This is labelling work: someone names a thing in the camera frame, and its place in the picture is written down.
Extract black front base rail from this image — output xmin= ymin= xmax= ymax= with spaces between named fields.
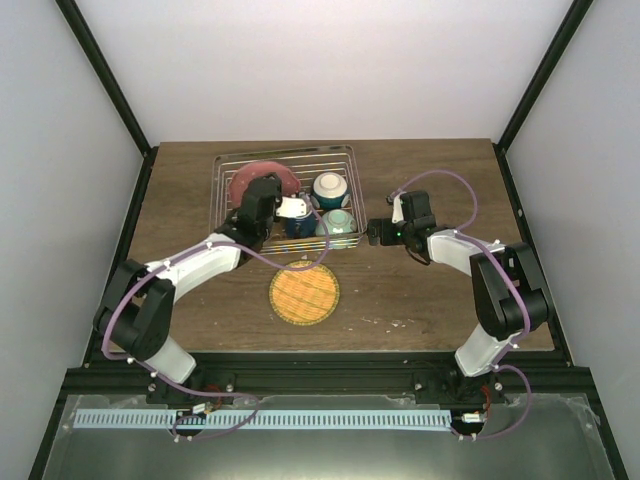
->
xmin=64 ymin=349 xmax=596 ymax=406

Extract black aluminium frame post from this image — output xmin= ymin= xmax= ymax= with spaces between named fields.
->
xmin=55 ymin=0 xmax=152 ymax=157

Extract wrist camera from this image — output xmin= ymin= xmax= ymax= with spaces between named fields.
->
xmin=275 ymin=197 xmax=311 ymax=219
xmin=387 ymin=195 xmax=404 ymax=225

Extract light blue slotted strip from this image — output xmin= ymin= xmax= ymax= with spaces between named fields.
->
xmin=72 ymin=409 xmax=452 ymax=431

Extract pink scalloped plate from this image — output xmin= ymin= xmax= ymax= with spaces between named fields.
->
xmin=228 ymin=161 xmax=301 ymax=207

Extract white and teal bowl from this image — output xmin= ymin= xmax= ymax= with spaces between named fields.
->
xmin=311 ymin=172 xmax=351 ymax=210

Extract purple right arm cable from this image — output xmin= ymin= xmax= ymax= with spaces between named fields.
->
xmin=389 ymin=169 xmax=532 ymax=443

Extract black right frame post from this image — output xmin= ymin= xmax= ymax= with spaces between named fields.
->
xmin=496 ymin=0 xmax=593 ymax=152

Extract chrome wire dish rack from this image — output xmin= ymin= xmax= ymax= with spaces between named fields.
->
xmin=209 ymin=145 xmax=366 ymax=249

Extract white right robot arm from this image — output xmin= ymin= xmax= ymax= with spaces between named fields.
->
xmin=367 ymin=191 xmax=556 ymax=403

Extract dark blue mug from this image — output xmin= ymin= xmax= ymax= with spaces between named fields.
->
xmin=285 ymin=212 xmax=317 ymax=239

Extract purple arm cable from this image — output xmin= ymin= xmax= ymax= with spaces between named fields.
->
xmin=389 ymin=169 xmax=532 ymax=443
xmin=99 ymin=192 xmax=331 ymax=443

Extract pale green bowl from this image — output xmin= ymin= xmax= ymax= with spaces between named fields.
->
xmin=315 ymin=209 xmax=357 ymax=237

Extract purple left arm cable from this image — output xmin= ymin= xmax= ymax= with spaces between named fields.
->
xmin=99 ymin=192 xmax=331 ymax=443

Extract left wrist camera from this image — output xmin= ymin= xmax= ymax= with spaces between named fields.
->
xmin=275 ymin=197 xmax=311 ymax=219

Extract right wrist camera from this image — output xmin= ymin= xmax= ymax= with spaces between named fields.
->
xmin=387 ymin=195 xmax=404 ymax=225

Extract yellow plate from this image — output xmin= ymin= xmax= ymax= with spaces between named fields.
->
xmin=269 ymin=260 xmax=340 ymax=326

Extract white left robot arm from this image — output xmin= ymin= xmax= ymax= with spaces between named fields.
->
xmin=94 ymin=172 xmax=306 ymax=404

